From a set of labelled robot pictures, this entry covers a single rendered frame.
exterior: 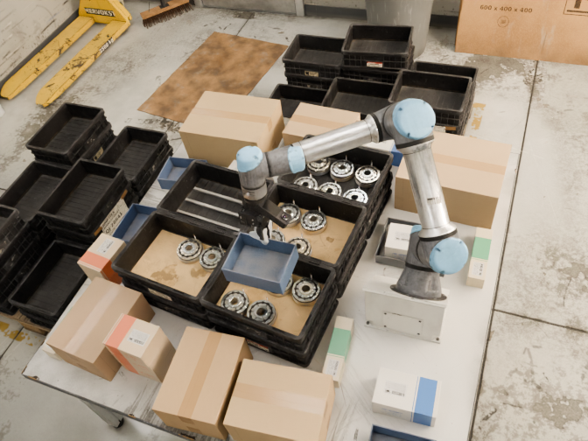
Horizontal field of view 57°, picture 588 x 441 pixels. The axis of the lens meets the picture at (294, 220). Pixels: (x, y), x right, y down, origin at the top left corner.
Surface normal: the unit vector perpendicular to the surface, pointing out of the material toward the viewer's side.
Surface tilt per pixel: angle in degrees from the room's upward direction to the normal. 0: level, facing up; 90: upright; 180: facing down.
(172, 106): 0
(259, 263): 1
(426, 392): 0
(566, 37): 72
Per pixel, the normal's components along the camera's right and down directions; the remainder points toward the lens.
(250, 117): -0.13, -0.62
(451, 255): 0.17, 0.25
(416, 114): 0.10, 0.00
